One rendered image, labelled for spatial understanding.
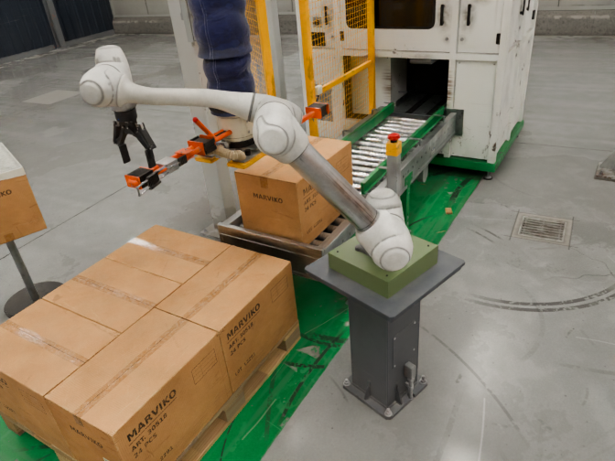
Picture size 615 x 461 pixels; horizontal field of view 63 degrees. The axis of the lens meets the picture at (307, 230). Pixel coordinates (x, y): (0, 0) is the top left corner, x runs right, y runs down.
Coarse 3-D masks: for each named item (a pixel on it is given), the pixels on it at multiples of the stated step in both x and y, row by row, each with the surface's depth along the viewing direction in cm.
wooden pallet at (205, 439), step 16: (288, 336) 278; (272, 352) 266; (288, 352) 282; (256, 368) 255; (272, 368) 271; (256, 384) 262; (240, 400) 248; (224, 416) 241; (16, 432) 248; (32, 432) 235; (208, 432) 239; (192, 448) 232; (208, 448) 232
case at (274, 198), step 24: (312, 144) 295; (336, 144) 291; (264, 168) 269; (288, 168) 267; (336, 168) 284; (240, 192) 275; (264, 192) 265; (288, 192) 256; (312, 192) 267; (264, 216) 274; (288, 216) 265; (312, 216) 272; (336, 216) 297; (312, 240) 278
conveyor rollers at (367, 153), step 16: (384, 128) 423; (400, 128) 418; (416, 128) 418; (432, 128) 412; (352, 144) 403; (368, 144) 396; (384, 144) 391; (416, 144) 386; (352, 160) 369; (368, 160) 371; (352, 176) 352; (384, 176) 342; (368, 192) 330; (240, 224) 302; (336, 224) 297; (320, 240) 285
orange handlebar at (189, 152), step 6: (306, 114) 236; (312, 114) 238; (306, 120) 234; (216, 132) 226; (228, 132) 225; (216, 138) 219; (222, 138) 223; (180, 150) 209; (186, 150) 208; (192, 150) 208; (198, 150) 211; (174, 156) 205; (192, 156) 209; (156, 168) 198; (132, 180) 187; (132, 186) 187
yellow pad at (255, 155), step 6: (246, 150) 228; (252, 150) 235; (258, 150) 234; (246, 156) 228; (252, 156) 228; (258, 156) 229; (228, 162) 226; (234, 162) 225; (240, 162) 225; (246, 162) 224; (252, 162) 226; (240, 168) 223
